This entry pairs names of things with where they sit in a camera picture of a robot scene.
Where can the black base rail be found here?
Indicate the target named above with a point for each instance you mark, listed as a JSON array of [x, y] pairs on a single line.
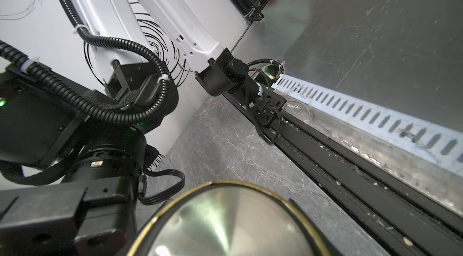
[[401, 220]]

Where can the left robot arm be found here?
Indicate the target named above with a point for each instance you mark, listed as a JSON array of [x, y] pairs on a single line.
[[81, 157]]

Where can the gold thermos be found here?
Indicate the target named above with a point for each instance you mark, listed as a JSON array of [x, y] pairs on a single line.
[[230, 218]]

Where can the white slotted cable duct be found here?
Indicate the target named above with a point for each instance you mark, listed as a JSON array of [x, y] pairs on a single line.
[[428, 141]]

